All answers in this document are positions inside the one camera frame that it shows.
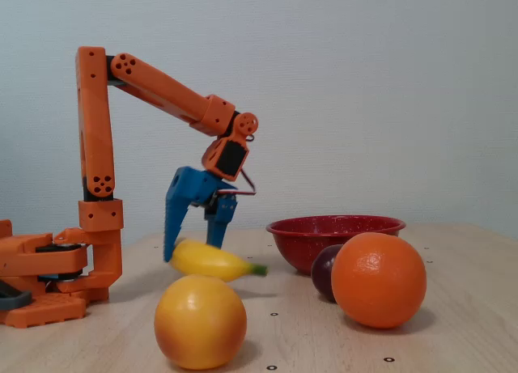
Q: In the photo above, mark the orange fruit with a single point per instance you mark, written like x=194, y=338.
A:
x=378, y=280

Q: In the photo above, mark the yellow toy banana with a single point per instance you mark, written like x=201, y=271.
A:
x=206, y=261

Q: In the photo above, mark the red speckled bowl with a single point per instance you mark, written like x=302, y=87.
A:
x=307, y=243

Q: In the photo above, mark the orange robot base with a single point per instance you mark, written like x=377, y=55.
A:
x=44, y=264

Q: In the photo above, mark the yellow orange peach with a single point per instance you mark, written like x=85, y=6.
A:
x=200, y=322

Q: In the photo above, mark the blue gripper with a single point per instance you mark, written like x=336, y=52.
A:
x=193, y=187

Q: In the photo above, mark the dark purple plum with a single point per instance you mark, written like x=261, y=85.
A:
x=323, y=274

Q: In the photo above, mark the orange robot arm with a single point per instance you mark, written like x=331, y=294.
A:
x=95, y=122

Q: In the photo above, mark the dark grey table clamp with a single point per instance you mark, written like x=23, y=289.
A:
x=16, y=299

